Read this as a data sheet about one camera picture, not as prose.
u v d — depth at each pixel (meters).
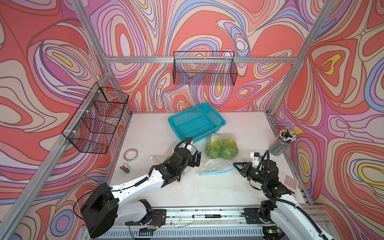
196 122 1.15
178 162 0.59
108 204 0.41
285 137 0.84
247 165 0.72
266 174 0.62
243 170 0.73
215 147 0.88
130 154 0.96
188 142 0.65
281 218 0.58
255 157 0.76
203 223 0.73
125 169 0.88
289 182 0.83
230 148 0.87
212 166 0.81
